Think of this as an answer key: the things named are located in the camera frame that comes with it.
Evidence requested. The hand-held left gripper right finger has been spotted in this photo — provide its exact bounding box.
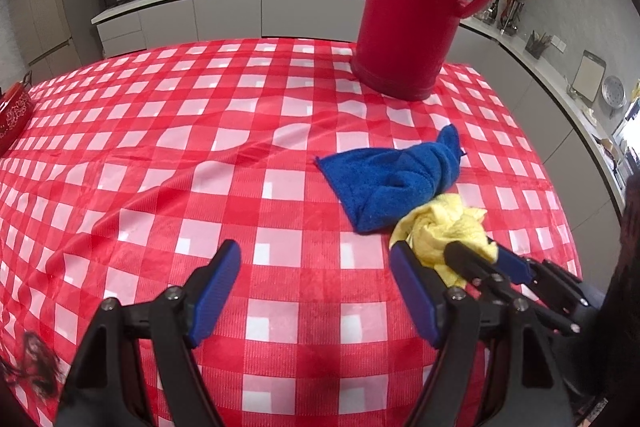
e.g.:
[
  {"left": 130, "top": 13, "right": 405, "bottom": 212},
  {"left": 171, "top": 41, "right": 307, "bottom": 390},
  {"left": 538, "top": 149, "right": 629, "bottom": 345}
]
[{"left": 389, "top": 241, "right": 576, "bottom": 427}]

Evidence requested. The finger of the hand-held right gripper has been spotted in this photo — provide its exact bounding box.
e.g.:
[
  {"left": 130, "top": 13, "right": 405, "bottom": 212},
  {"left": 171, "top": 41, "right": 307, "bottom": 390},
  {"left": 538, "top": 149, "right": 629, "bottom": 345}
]
[
  {"left": 492, "top": 244, "right": 603, "bottom": 313},
  {"left": 444, "top": 241, "right": 583, "bottom": 337}
]

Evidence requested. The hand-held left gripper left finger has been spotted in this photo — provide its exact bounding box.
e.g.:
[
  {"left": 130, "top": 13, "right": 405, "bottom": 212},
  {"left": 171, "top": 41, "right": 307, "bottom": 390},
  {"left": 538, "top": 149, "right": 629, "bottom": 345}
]
[{"left": 57, "top": 239, "right": 242, "bottom": 427}]

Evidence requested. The yellow cloth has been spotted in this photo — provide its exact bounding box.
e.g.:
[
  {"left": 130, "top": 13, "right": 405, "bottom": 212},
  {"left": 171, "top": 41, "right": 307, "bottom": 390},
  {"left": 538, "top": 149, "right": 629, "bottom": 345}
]
[{"left": 389, "top": 193, "right": 498, "bottom": 288}]

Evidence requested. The blue cloth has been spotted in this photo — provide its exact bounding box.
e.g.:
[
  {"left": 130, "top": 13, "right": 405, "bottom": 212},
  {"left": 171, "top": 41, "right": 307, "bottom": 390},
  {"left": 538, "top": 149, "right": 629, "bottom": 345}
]
[{"left": 315, "top": 124, "right": 462, "bottom": 235}]

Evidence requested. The red checkered tablecloth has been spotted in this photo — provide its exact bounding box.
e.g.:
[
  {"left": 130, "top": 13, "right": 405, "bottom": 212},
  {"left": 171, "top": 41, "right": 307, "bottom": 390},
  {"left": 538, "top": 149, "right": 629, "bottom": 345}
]
[{"left": 0, "top": 38, "right": 583, "bottom": 427}]

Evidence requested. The dark hair clump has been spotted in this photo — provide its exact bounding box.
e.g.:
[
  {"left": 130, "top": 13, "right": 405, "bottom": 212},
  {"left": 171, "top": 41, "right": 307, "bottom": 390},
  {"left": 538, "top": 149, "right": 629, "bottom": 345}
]
[{"left": 0, "top": 331, "right": 65, "bottom": 400}]

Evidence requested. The round metal steamer tray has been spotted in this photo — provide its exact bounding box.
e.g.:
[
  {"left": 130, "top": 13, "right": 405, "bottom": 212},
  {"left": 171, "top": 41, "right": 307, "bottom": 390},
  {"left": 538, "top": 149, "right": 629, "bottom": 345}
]
[{"left": 601, "top": 75, "right": 627, "bottom": 109}]

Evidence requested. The white cutting board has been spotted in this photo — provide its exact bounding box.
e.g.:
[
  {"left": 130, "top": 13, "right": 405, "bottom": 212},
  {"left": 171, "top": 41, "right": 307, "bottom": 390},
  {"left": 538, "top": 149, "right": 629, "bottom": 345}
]
[{"left": 571, "top": 50, "right": 607, "bottom": 102}]

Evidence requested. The black chopstick holder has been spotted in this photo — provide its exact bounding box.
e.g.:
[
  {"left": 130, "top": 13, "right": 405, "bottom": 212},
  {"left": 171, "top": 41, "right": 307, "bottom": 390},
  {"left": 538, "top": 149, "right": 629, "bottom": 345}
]
[{"left": 525, "top": 29, "right": 553, "bottom": 58}]

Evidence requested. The kitchen utensil holder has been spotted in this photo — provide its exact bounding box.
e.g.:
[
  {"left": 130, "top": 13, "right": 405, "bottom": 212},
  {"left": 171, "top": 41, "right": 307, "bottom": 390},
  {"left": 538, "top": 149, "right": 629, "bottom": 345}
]
[{"left": 497, "top": 0, "right": 525, "bottom": 36}]

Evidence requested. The red thermos jug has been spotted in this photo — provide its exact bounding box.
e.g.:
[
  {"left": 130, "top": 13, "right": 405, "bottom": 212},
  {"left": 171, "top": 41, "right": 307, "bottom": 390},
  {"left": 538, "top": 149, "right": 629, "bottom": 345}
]
[{"left": 350, "top": 0, "right": 513, "bottom": 102}]

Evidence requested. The red patterned pot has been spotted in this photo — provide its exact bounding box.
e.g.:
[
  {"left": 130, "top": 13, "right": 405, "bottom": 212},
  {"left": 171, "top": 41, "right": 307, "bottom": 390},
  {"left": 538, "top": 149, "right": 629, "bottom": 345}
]
[{"left": 0, "top": 71, "right": 37, "bottom": 158}]

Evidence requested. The grey refrigerator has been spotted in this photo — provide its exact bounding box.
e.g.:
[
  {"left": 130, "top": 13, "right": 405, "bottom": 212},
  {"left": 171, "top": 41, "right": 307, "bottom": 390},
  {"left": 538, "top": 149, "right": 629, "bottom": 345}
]
[{"left": 5, "top": 0, "right": 108, "bottom": 78}]

